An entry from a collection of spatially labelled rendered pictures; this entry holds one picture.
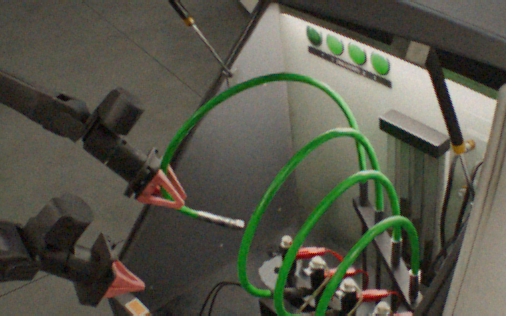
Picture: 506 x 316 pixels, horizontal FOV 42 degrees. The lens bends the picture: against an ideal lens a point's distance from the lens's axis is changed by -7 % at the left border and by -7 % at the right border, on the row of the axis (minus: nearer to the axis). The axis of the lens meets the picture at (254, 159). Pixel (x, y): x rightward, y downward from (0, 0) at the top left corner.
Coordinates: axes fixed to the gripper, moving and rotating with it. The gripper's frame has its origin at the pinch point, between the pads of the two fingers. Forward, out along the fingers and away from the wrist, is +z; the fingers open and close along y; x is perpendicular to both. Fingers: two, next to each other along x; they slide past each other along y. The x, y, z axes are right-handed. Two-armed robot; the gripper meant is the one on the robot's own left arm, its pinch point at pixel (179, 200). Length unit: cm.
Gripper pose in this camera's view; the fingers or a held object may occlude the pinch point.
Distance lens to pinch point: 124.4
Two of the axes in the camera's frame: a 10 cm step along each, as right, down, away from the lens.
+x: -6.2, 7.1, 3.3
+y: 0.4, -3.9, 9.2
